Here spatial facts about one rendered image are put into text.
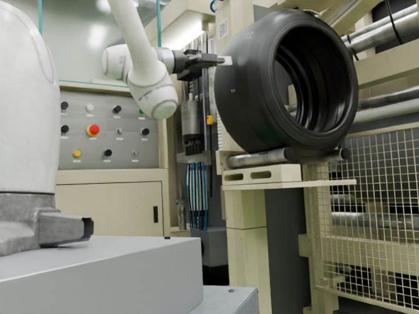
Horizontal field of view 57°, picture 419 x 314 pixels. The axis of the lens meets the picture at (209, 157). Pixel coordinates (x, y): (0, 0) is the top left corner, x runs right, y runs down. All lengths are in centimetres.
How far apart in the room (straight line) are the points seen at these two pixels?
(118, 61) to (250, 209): 86
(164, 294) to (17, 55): 29
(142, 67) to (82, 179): 80
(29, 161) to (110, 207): 130
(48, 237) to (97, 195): 128
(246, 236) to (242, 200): 15
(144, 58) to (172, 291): 67
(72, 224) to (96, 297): 11
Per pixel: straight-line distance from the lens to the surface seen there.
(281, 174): 130
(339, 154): 153
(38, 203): 45
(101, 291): 34
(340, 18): 187
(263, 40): 137
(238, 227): 168
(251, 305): 57
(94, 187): 171
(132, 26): 99
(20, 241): 42
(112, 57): 115
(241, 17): 184
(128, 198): 175
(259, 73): 131
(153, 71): 103
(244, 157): 149
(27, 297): 28
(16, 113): 44
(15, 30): 48
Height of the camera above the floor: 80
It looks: 5 degrees up
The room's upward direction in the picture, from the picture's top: 3 degrees counter-clockwise
